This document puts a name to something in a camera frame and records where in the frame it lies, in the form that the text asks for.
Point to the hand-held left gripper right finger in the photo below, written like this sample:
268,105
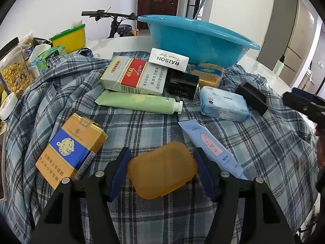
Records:
205,175

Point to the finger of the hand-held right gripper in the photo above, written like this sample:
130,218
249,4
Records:
297,103
304,92

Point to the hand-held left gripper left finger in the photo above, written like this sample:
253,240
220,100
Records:
119,172

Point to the orange soap case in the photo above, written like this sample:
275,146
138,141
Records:
162,170

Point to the blue plastic basin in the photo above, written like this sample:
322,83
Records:
198,40

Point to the person's right hand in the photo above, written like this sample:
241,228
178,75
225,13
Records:
320,152

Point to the light blue printed pouch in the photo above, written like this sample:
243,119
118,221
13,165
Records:
213,150

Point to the pale green pump bottle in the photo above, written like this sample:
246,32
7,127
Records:
278,67

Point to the black display box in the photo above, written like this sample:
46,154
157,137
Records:
251,96

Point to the gold blue cigarette box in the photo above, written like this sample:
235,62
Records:
68,150
208,75

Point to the beige refrigerator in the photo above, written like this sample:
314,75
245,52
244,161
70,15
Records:
289,38

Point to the blue plaid shirt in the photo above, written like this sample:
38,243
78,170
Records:
157,129

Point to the pale green tube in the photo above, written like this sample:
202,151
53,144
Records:
137,103

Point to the light blue tissue pack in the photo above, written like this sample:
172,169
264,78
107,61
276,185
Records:
223,104

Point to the black glossy box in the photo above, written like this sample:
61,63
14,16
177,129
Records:
181,83

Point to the white red cigarette carton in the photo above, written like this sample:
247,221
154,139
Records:
134,77

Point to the white box black lettering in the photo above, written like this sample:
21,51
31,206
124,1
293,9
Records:
168,59

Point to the white jar cap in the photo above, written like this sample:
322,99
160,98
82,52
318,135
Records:
7,105

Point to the grey mop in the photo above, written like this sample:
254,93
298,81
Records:
200,6

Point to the green tissue pack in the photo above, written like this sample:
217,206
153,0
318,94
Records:
50,56

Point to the yellow bin green rim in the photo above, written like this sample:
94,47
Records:
68,39

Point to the clear cereal jar black lid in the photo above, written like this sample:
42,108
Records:
15,73

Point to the black bicycle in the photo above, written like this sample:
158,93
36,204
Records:
111,20

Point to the clear snack bag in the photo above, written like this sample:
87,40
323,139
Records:
28,39

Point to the brown entrance door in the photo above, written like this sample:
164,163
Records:
158,0

